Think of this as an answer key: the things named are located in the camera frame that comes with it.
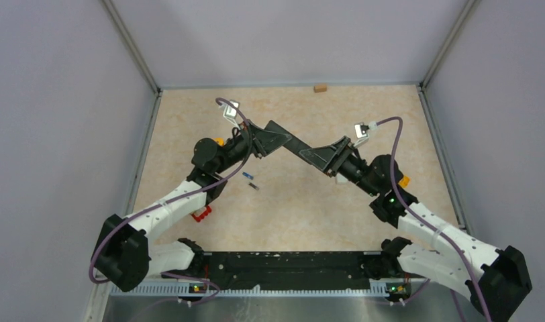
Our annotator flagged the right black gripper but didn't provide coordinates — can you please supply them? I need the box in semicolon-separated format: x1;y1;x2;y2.
299;136;379;197

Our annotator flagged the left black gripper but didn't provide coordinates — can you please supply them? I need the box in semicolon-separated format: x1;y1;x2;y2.
214;119;293;174

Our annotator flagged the blue battery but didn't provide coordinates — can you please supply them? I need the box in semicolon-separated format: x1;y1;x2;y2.
242;172;254;180

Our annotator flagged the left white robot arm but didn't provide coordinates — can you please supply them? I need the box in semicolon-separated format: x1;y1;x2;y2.
89;121;292;291

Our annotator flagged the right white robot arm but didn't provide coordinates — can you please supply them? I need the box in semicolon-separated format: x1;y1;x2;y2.
293;137;532;321

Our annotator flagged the red yellow toy block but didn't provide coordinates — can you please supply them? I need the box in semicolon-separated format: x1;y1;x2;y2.
213;138;225;146

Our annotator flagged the black battery right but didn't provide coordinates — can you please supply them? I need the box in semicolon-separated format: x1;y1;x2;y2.
248;182;260;191

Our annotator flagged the small wooden block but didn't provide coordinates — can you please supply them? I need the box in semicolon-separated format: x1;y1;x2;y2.
313;84;328;93

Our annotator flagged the red toy basket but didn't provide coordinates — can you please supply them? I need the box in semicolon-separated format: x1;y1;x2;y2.
190;205;213;223

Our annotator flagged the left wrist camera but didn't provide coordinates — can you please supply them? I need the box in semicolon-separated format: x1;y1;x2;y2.
220;101;240;127

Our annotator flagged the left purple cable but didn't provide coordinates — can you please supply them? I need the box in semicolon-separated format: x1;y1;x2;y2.
88;97;254;307

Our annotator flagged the yellow triangle frame toy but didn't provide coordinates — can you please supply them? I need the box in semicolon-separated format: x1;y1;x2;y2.
398;176;411;188

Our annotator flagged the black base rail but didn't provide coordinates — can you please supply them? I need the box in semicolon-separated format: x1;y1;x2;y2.
162;251;417;294

